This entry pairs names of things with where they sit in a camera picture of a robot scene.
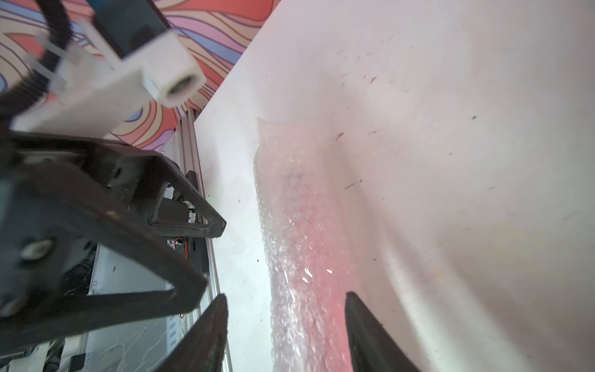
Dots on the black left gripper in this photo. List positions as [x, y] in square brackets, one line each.
[57, 199]

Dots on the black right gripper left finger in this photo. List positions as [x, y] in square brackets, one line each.
[203, 347]

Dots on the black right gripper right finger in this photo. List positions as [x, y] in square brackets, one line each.
[371, 347]

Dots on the clear bubble wrap sheet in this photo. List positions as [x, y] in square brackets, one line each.
[307, 242]

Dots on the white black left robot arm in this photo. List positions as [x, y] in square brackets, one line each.
[32, 60]

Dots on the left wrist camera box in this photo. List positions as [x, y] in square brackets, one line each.
[71, 92]

